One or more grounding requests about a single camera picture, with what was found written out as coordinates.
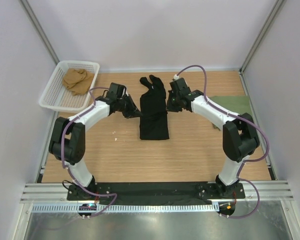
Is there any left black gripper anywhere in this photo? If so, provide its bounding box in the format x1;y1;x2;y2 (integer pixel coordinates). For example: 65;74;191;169
116;94;143;119

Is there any black tank top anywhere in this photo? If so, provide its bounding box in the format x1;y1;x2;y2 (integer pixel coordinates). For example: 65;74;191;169
139;74;170;141

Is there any green tank top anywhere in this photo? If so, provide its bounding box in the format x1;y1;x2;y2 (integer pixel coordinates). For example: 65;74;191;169
209;95;253;116

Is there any white plastic basket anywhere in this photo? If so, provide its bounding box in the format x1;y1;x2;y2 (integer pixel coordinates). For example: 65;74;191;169
39;60;100;114

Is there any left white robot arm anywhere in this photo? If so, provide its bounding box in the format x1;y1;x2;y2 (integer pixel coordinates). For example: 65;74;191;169
48;82;142;200

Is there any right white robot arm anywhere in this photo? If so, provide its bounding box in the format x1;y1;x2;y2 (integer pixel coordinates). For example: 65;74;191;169
167;75;260;198

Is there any orange garment in basket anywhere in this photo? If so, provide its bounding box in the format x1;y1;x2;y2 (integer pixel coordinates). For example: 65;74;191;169
62;68;95;96

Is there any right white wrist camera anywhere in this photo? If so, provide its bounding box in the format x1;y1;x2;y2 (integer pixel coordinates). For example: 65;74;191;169
173;74;180;81

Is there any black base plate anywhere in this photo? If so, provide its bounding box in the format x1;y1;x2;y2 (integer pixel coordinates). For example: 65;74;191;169
67;181;246;205

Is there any slotted grey cable duct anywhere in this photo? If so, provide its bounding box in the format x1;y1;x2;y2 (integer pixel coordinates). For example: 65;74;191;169
31;202;219;214

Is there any aluminium frame rail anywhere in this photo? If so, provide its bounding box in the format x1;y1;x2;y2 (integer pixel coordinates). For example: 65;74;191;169
20;180;294;204

